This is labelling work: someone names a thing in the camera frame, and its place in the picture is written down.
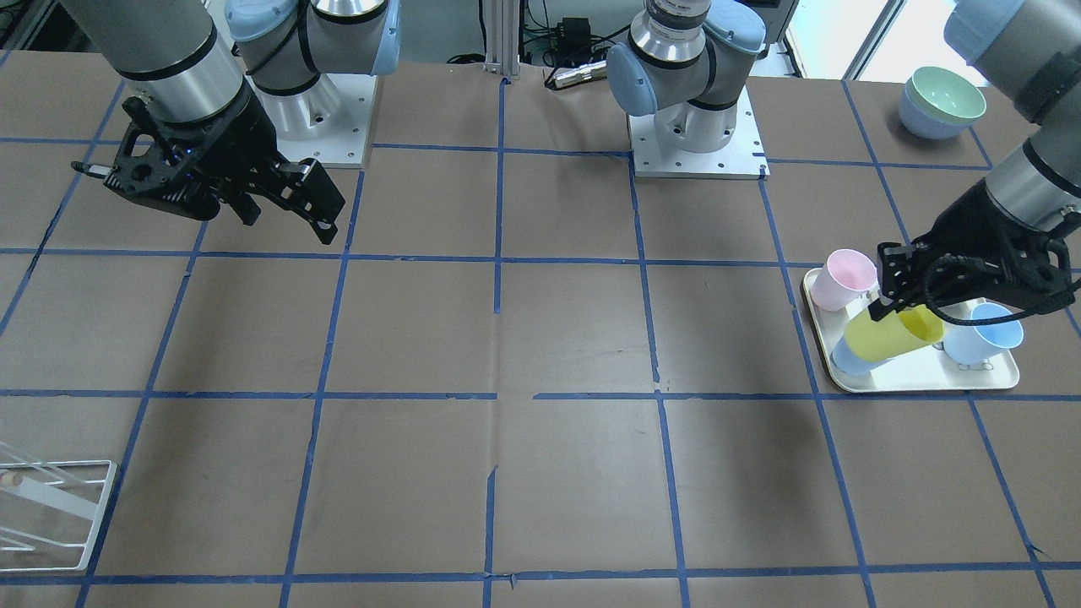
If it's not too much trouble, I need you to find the blue plastic cup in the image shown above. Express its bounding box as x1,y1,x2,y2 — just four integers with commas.
942,320,1024,366
829,336,889,376

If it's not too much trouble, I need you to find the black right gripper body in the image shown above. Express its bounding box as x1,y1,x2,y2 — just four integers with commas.
71,89,334,222

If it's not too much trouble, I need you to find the pink plastic cup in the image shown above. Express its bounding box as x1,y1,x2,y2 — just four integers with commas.
810,247,879,312

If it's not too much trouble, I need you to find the aluminium frame post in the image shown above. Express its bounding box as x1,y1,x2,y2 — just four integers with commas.
481,0,522,81

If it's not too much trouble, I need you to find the green and blue bowl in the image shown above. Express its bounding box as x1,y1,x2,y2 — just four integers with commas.
899,66,987,141

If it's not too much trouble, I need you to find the yellow plastic cup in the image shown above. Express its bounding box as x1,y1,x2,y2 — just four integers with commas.
843,305,946,362

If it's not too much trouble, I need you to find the white wire cup rack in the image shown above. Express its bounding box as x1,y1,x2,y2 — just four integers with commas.
1,442,118,576

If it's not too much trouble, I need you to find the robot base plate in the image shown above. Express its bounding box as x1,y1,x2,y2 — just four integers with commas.
256,74,379,169
627,88,771,180

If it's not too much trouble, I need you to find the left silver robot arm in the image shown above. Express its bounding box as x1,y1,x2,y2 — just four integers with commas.
606,1,1078,323

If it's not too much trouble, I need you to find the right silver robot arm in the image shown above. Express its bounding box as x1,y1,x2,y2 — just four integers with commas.
64,1,400,244

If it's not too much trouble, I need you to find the cream plastic tray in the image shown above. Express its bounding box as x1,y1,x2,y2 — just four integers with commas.
801,267,1020,393

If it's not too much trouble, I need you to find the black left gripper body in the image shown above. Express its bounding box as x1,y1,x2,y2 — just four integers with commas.
877,182,1078,317

